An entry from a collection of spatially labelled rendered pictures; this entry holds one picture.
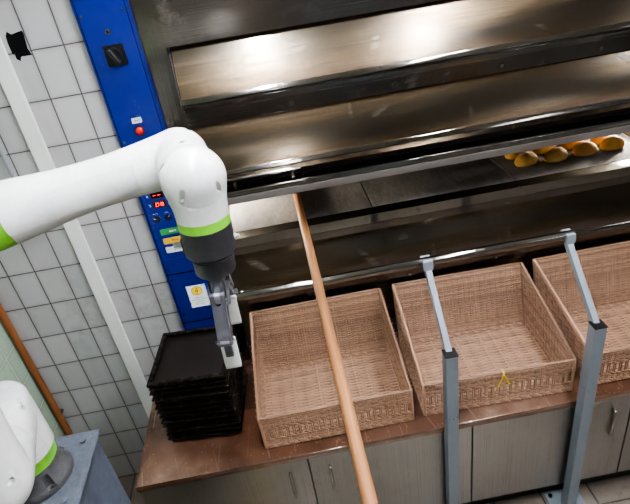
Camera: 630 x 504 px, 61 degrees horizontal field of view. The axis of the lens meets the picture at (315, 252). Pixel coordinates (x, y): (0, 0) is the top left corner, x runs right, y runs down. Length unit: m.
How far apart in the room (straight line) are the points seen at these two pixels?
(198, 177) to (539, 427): 1.69
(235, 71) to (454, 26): 0.73
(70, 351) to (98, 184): 1.53
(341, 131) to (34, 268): 1.25
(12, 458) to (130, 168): 0.53
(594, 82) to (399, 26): 0.75
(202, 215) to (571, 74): 1.59
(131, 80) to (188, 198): 1.02
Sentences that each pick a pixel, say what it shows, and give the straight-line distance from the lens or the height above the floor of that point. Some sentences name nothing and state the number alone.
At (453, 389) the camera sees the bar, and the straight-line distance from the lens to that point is 1.83.
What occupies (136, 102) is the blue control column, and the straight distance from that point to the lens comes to 1.86.
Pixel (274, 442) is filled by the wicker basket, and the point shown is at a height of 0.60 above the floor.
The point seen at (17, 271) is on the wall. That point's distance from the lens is 2.28.
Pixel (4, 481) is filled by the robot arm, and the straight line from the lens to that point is 1.10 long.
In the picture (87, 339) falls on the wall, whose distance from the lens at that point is 2.40.
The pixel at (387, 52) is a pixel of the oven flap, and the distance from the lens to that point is 1.87.
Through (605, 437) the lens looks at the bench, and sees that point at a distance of 2.41.
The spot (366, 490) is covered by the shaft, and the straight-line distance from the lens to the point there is 1.13.
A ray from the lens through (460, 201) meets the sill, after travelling 2.14.
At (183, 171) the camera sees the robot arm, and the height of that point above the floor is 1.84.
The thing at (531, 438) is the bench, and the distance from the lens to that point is 2.24.
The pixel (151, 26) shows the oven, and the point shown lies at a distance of 1.84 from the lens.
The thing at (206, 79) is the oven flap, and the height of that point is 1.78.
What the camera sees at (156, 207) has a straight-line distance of 1.98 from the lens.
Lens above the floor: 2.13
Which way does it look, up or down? 31 degrees down
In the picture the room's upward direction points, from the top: 10 degrees counter-clockwise
